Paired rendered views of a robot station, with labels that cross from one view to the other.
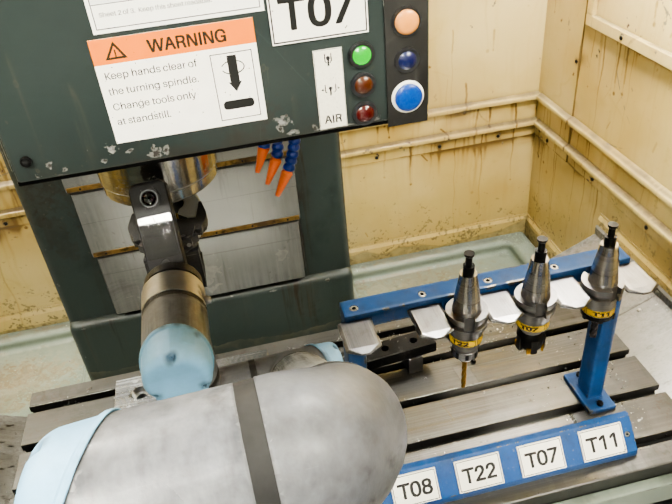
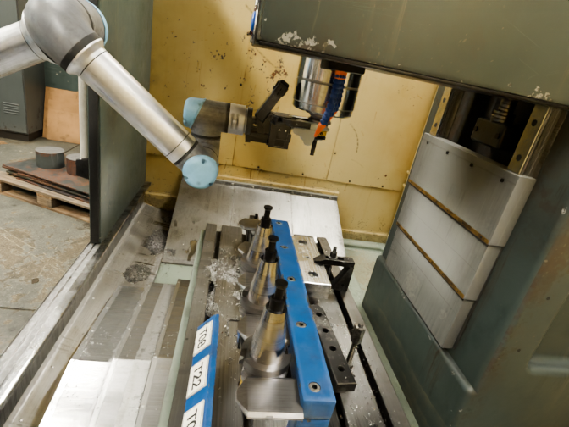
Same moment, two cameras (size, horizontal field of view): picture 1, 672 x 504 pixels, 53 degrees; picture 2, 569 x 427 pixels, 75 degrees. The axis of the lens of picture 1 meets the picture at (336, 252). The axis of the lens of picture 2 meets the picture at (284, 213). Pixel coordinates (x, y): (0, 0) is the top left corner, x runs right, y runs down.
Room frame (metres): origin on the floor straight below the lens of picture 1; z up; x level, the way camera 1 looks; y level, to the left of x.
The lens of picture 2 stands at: (0.77, -0.76, 1.56)
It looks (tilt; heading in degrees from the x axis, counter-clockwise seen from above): 23 degrees down; 89
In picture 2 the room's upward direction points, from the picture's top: 12 degrees clockwise
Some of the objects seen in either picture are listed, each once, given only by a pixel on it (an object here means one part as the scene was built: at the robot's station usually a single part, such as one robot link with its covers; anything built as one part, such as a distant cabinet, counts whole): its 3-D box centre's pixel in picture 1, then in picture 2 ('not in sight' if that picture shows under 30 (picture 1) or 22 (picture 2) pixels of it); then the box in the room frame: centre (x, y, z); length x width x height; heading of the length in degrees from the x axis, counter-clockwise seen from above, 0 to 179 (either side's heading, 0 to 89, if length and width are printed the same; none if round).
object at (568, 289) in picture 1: (568, 293); (262, 329); (0.79, -0.35, 1.21); 0.07 x 0.05 x 0.01; 9
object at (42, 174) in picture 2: not in sight; (80, 176); (-1.09, 2.46, 0.19); 1.20 x 0.80 x 0.38; 167
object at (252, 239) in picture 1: (190, 201); (437, 231); (1.28, 0.30, 1.16); 0.48 x 0.05 x 0.51; 99
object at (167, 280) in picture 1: (176, 301); (238, 119); (0.63, 0.20, 1.39); 0.08 x 0.05 x 0.08; 99
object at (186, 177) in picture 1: (151, 140); (327, 87); (0.84, 0.23, 1.51); 0.16 x 0.16 x 0.12
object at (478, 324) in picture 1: (466, 315); (257, 264); (0.76, -0.19, 1.21); 0.06 x 0.06 x 0.03
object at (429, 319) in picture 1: (431, 322); (256, 250); (0.75, -0.13, 1.21); 0.07 x 0.05 x 0.01; 9
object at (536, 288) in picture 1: (537, 276); (265, 278); (0.78, -0.29, 1.26); 0.04 x 0.04 x 0.07
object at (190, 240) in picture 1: (174, 267); (268, 127); (0.71, 0.21, 1.39); 0.12 x 0.08 x 0.09; 9
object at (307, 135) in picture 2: (194, 217); (310, 134); (0.82, 0.20, 1.39); 0.09 x 0.03 x 0.06; 176
